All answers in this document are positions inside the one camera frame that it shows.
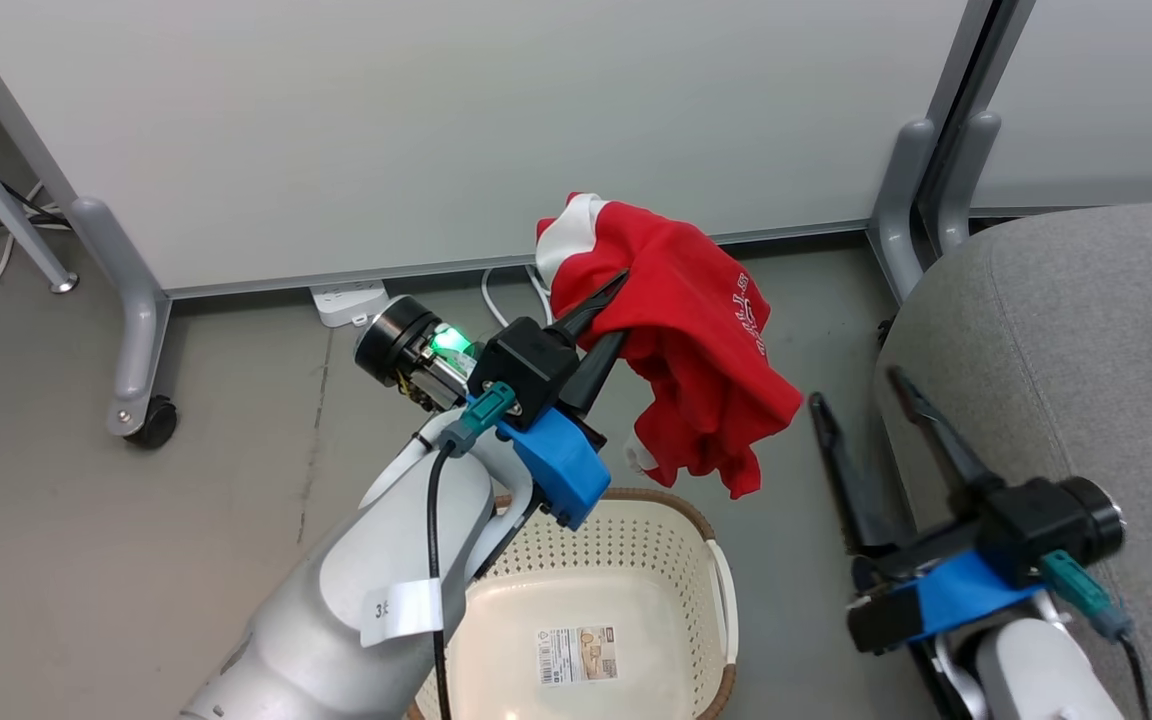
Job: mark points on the left gripper with motor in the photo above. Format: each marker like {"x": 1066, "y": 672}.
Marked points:
{"x": 398, "y": 340}

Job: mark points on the right gripper with motor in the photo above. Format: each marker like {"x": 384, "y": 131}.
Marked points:
{"x": 1096, "y": 520}

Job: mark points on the red and white shirt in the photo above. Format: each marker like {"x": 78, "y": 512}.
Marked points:
{"x": 686, "y": 330}

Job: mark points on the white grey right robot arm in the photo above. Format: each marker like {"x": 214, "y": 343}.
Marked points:
{"x": 1036, "y": 670}

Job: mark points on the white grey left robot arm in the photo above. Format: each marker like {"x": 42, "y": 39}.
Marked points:
{"x": 286, "y": 660}

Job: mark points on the grey fabric sofa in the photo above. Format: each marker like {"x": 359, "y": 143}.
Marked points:
{"x": 1086, "y": 380}

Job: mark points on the cream perforated laundry basket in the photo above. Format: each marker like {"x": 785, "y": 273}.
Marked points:
{"x": 616, "y": 560}

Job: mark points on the white power strip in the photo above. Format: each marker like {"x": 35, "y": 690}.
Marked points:
{"x": 351, "y": 302}

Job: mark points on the large white partition panel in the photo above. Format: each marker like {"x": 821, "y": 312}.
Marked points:
{"x": 436, "y": 120}

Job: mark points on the printed basket label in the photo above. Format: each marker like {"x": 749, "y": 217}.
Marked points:
{"x": 576, "y": 655}

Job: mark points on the small white partition panel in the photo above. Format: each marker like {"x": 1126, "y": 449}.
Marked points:
{"x": 1106, "y": 100}

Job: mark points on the black caster wheel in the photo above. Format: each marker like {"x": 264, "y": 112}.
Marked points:
{"x": 156, "y": 422}

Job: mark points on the grey partition leg with caster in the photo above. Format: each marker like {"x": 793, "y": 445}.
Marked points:
{"x": 136, "y": 320}

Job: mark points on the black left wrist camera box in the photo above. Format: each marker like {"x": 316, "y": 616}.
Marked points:
{"x": 526, "y": 365}

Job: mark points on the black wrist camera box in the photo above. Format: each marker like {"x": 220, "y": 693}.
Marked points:
{"x": 526, "y": 365}
{"x": 1021, "y": 525}

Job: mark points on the blue left camera bracket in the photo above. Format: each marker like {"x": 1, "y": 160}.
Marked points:
{"x": 556, "y": 465}

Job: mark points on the blue camera bracket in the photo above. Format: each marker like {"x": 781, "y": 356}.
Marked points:
{"x": 966, "y": 595}
{"x": 556, "y": 465}

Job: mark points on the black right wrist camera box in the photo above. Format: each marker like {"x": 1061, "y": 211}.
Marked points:
{"x": 1021, "y": 525}

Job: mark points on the blue right camera bracket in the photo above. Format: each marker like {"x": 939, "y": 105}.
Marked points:
{"x": 966, "y": 595}

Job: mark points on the pale metal desk frame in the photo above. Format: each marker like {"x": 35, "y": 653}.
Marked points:
{"x": 6, "y": 210}

